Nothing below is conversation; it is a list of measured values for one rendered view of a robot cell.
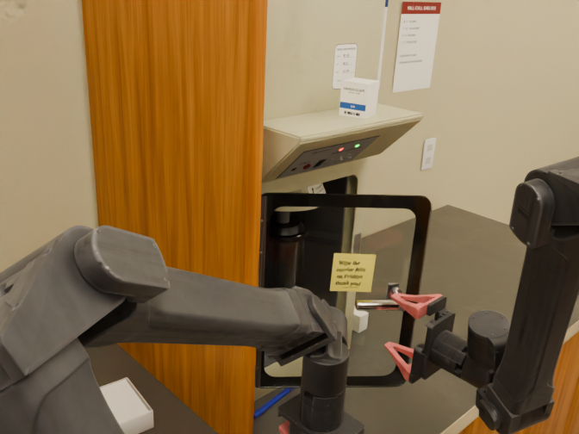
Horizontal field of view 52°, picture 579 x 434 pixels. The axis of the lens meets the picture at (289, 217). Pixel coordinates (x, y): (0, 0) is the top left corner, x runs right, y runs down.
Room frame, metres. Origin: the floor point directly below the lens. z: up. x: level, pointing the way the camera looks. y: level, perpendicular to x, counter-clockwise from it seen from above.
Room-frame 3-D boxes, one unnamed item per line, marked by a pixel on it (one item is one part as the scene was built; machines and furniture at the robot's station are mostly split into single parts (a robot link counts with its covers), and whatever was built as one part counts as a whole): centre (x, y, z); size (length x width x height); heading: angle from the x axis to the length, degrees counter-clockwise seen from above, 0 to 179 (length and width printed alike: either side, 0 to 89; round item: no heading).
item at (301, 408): (0.62, -0.05, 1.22); 0.10 x 0.07 x 0.07; 45
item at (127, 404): (0.88, 0.33, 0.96); 0.16 x 0.12 x 0.04; 128
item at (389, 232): (0.96, -0.09, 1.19); 0.30 x 0.01 x 0.40; 96
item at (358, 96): (1.04, -0.11, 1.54); 0.05 x 0.05 x 0.06; 61
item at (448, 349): (0.79, -0.26, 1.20); 0.07 x 0.07 x 0.10; 45
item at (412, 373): (0.84, -0.21, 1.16); 0.09 x 0.07 x 0.07; 45
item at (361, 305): (0.94, -0.17, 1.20); 0.10 x 0.05 x 0.03; 96
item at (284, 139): (1.02, -0.08, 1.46); 0.32 x 0.12 x 0.10; 135
